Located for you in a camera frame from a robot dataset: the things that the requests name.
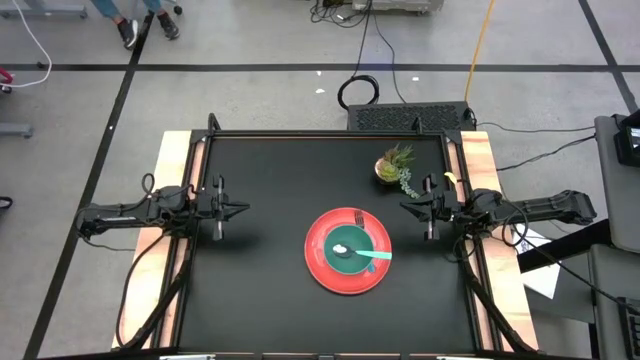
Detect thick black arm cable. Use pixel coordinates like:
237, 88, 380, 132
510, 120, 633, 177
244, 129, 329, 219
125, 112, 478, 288
115, 232, 169, 350

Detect yellow cable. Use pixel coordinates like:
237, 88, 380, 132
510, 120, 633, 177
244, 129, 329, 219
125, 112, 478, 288
463, 0, 497, 102

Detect black metal floor beam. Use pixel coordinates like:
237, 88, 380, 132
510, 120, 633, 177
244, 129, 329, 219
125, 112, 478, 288
517, 218, 612, 274

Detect teal bowl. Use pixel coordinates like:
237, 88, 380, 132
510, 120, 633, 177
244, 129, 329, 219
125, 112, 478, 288
323, 223, 376, 276

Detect potted succulent plant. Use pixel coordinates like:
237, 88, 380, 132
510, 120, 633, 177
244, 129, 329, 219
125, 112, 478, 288
374, 143, 425, 200

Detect spoon with teal handle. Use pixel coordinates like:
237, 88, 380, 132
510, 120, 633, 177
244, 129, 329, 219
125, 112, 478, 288
332, 242, 394, 261

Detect black diagonal frame strut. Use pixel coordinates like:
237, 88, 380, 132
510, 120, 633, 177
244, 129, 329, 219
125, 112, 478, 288
121, 234, 197, 351
457, 239, 539, 354

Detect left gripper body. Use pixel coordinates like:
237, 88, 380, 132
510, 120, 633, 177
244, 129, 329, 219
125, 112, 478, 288
195, 173, 225, 242

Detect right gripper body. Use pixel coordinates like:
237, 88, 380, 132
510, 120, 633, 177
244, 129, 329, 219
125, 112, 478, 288
423, 172, 469, 242

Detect person's feet in sneakers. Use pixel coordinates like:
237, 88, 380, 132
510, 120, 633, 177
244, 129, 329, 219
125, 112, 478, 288
89, 0, 181, 50

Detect red-orange plate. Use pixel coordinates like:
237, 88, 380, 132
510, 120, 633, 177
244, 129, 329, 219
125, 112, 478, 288
303, 206, 393, 296

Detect black perforated computer case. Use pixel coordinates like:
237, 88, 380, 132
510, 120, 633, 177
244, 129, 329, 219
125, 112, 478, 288
347, 101, 477, 134

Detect black device with screen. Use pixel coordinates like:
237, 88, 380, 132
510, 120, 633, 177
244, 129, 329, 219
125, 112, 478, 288
613, 109, 640, 168

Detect white cable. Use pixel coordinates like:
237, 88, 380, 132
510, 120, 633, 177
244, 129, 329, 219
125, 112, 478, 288
0, 0, 54, 91

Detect grey desk top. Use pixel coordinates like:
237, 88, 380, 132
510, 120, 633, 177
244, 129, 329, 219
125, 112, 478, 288
593, 113, 640, 254
588, 243, 640, 360

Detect black keyboard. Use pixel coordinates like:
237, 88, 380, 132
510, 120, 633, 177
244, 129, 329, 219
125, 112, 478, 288
617, 296, 640, 360

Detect wooden table board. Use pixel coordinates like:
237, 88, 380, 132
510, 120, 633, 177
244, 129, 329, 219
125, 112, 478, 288
112, 130, 540, 351

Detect coiled black cable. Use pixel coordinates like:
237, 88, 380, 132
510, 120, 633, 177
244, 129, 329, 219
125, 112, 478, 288
337, 75, 382, 112

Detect grey equipment case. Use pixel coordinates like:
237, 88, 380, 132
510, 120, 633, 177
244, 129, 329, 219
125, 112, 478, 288
352, 0, 445, 15

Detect white paper sheet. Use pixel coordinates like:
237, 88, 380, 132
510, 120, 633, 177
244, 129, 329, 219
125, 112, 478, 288
517, 235, 564, 300

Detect black cable bundle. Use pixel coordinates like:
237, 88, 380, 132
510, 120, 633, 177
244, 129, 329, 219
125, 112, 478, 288
309, 0, 374, 29

